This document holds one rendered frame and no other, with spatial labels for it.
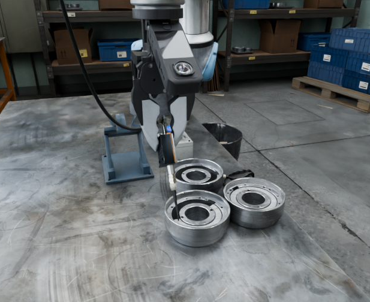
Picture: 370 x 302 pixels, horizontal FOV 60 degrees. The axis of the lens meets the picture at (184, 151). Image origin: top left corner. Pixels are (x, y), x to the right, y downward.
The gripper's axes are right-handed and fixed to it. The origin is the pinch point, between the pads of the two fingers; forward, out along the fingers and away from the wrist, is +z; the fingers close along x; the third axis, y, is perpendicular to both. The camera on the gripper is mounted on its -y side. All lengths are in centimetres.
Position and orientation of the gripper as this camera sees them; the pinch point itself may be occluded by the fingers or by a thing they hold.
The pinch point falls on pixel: (165, 144)
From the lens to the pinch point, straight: 51.8
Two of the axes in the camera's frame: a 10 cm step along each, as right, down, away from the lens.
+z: 0.0, 9.0, 4.4
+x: -9.6, 1.3, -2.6
